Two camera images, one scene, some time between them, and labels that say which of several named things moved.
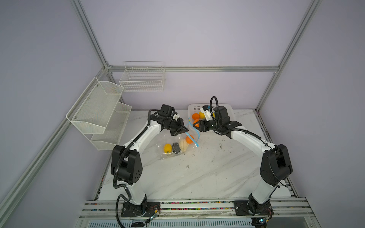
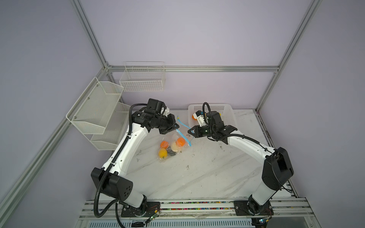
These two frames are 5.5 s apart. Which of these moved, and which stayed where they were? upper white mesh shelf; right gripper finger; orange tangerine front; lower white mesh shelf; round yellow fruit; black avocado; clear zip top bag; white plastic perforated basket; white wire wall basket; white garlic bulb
Moved: round yellow fruit; orange tangerine front; black avocado; clear zip top bag; white garlic bulb; right gripper finger
Stayed: lower white mesh shelf; upper white mesh shelf; white wire wall basket; white plastic perforated basket
